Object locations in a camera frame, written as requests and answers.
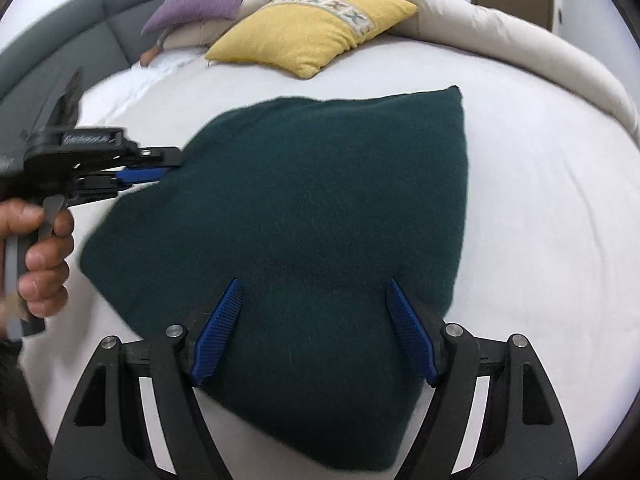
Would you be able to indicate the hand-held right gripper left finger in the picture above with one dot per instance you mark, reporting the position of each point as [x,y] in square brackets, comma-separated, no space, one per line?
[220,325]

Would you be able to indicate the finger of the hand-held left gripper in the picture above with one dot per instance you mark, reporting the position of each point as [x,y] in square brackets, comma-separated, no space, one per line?
[142,176]
[155,156]

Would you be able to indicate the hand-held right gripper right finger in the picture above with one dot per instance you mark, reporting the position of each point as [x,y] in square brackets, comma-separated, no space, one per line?
[410,330]

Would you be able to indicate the dark green sweater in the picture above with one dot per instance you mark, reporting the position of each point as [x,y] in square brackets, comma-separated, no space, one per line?
[310,200]

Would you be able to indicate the person's left hand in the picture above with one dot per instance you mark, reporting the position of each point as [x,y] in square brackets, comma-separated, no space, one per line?
[45,260]

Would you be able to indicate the white pillow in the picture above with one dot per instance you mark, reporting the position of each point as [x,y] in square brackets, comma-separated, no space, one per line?
[170,62]

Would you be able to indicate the small brown object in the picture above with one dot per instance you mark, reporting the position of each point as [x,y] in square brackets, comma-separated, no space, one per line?
[150,54]

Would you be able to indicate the beige pillow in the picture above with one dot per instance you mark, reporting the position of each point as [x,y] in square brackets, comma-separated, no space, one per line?
[195,35]

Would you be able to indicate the grey upholstered headboard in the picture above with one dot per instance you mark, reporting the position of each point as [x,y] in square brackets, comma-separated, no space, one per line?
[90,25]

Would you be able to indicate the purple pillow with patterned band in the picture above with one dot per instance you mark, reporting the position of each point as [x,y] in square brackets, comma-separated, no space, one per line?
[200,2]

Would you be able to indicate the yellow pillow with patterned band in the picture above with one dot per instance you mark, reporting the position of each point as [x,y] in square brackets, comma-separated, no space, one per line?
[300,30]

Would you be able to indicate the beige duvet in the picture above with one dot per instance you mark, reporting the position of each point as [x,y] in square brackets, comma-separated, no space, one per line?
[500,35]

